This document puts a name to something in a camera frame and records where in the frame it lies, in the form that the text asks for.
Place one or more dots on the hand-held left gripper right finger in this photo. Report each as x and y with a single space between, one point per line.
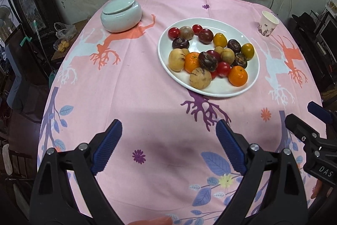
230 146

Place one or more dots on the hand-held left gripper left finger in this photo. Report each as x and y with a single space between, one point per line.
108 146

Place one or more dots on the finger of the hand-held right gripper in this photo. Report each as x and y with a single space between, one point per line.
297 123
318 109

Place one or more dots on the white oval plate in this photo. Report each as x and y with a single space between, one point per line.
226 90

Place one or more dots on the small orange tangerine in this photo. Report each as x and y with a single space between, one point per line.
237 76

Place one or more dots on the red cherry tomato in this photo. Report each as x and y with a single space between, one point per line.
213 74
197 29
173 32
223 68

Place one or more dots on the pale striped pepino melon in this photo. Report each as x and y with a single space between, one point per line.
176 59
200 78

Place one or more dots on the dark water chestnut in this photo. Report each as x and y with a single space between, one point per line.
234 46
180 43
207 60
239 60

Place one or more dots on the greenish yellow tomato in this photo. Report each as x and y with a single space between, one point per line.
247 51

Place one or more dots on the brownish passion fruit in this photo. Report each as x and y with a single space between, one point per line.
227 55
186 31

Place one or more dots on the large orange tangerine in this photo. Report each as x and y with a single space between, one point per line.
192 62

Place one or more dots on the dark red plum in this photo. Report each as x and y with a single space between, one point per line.
205 36
216 54

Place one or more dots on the small tan longan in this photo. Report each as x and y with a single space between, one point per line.
218 49
185 51

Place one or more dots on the orange yellow tomato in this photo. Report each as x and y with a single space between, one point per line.
220 40

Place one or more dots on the person's right hand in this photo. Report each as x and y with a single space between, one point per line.
316 188

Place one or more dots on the person's left hand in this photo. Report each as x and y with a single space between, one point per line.
155 221

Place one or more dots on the pink printed tablecloth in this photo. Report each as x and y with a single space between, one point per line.
131 82

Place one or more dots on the black monitor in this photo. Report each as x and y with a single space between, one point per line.
329 35

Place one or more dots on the wooden chair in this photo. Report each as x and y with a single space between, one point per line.
21 159

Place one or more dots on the mop with green head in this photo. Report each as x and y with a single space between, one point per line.
52 78

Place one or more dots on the black metal rack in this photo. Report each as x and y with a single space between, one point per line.
314 15

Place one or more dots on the printed paper cup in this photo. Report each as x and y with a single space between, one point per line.
267 24

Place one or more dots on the blue grey cloth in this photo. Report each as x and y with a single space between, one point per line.
18 95

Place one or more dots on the small cardboard box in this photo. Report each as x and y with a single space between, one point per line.
332 6

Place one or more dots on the bag of yellow snacks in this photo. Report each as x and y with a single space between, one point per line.
63 45

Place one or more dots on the clear plastic bag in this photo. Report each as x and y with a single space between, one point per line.
64 31

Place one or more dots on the pale green lidded jar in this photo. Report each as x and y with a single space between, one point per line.
121 16

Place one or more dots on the green plastic clip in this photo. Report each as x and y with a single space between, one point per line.
26 40

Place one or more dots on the electric fan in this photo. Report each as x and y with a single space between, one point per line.
5 15

